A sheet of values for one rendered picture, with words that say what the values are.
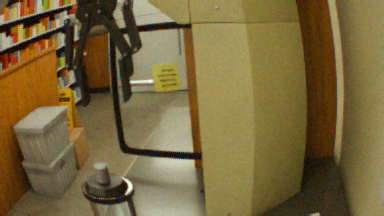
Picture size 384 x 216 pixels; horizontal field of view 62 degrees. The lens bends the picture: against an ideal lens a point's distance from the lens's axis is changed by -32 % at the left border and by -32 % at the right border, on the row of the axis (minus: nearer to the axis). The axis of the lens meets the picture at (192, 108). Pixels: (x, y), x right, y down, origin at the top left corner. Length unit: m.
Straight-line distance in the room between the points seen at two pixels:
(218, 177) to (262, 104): 0.18
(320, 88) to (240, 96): 0.45
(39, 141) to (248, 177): 2.32
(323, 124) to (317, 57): 0.22
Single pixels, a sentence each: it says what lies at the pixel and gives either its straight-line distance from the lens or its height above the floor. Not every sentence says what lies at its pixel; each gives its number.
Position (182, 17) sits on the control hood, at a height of 1.43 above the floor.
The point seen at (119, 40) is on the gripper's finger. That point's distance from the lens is 0.68.
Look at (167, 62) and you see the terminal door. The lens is 1.24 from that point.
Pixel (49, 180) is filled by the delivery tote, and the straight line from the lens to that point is 3.22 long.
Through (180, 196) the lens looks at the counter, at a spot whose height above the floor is 0.94.
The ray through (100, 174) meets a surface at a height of 1.20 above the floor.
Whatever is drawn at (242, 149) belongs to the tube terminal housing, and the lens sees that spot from 0.93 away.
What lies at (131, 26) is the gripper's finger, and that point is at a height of 1.44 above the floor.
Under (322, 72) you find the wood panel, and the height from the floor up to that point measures 1.23.
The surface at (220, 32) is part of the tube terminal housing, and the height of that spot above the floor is 1.39.
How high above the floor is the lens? 1.49
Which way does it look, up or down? 16 degrees down
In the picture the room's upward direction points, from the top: 5 degrees counter-clockwise
